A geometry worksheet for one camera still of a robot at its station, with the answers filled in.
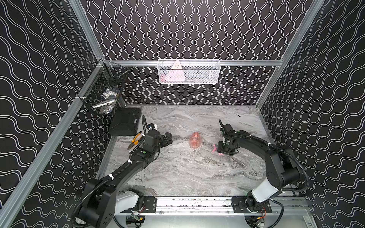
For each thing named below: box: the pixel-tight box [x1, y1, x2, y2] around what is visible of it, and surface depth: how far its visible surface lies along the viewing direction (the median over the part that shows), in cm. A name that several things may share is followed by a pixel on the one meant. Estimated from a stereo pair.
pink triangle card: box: [164, 59, 186, 82], surface depth 92 cm
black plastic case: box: [108, 107, 143, 136], surface depth 106 cm
